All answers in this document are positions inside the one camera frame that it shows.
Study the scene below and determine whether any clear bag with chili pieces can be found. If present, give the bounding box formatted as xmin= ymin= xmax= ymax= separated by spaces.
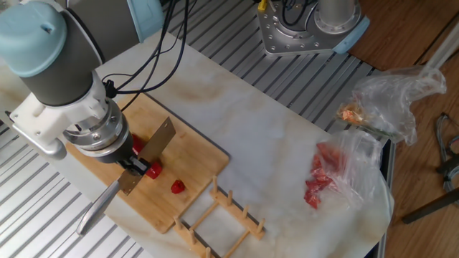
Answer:
xmin=303 ymin=128 xmax=394 ymax=216

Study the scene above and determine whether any wooden peg rack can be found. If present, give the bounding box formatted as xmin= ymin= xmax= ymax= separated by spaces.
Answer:
xmin=173 ymin=175 xmax=267 ymax=258

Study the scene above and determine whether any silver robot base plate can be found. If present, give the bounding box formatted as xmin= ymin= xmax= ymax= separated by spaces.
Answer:
xmin=257 ymin=0 xmax=371 ymax=57

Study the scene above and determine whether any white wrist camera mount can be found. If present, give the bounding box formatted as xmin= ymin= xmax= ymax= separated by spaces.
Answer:
xmin=9 ymin=71 xmax=108 ymax=148

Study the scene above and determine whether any clear bag with orange scraps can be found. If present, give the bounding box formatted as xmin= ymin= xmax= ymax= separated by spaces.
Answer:
xmin=336 ymin=64 xmax=448 ymax=146

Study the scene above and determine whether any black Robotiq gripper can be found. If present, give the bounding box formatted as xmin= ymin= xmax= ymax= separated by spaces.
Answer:
xmin=89 ymin=141 xmax=151 ymax=176

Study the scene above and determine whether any dark metal bar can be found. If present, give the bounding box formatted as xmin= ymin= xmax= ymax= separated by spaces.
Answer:
xmin=401 ymin=188 xmax=459 ymax=225

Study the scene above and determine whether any black cable clip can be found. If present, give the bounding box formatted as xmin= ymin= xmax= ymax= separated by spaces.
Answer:
xmin=103 ymin=79 xmax=118 ymax=100

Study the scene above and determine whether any aluminium profile beam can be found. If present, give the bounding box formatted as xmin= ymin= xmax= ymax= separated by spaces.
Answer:
xmin=425 ymin=21 xmax=459 ymax=71

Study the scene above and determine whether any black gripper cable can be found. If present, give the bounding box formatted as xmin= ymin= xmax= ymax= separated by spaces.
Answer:
xmin=102 ymin=0 xmax=177 ymax=112

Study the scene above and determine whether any black base cable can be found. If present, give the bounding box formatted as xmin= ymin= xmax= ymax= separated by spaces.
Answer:
xmin=281 ymin=0 xmax=318 ymax=27

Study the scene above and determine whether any small red chili tip piece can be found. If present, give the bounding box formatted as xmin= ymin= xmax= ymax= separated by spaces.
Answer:
xmin=170 ymin=179 xmax=186 ymax=195

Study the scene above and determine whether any black camera cable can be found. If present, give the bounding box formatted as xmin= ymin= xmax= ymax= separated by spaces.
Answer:
xmin=114 ymin=0 xmax=191 ymax=95

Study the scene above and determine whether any grey cable bundle on floor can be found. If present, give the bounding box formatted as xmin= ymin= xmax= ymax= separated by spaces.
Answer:
xmin=435 ymin=113 xmax=459 ymax=194

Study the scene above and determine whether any red chili slice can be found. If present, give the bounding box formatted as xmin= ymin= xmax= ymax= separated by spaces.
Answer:
xmin=145 ymin=161 xmax=164 ymax=180

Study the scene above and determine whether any steel kitchen knife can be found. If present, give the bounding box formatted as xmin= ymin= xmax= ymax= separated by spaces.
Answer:
xmin=75 ymin=117 xmax=176 ymax=237

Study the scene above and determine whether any marble pattern table mat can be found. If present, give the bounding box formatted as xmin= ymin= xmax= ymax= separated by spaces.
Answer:
xmin=0 ymin=30 xmax=395 ymax=258

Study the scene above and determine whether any bamboo cutting board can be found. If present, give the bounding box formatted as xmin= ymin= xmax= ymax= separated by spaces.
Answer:
xmin=65 ymin=92 xmax=230 ymax=234

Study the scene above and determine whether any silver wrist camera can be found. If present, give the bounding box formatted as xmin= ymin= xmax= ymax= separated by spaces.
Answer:
xmin=10 ymin=123 xmax=68 ymax=161

